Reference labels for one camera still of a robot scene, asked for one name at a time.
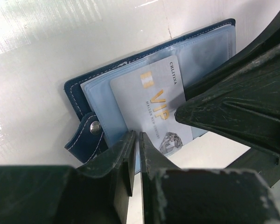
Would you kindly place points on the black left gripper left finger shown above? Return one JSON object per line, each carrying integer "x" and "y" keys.
{"x": 98, "y": 192}

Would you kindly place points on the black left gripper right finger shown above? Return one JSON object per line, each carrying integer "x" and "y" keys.
{"x": 171, "y": 195}

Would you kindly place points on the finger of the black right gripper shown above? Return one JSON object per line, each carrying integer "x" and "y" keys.
{"x": 244, "y": 107}

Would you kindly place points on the blue leather card holder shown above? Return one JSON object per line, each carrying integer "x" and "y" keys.
{"x": 93, "y": 101}

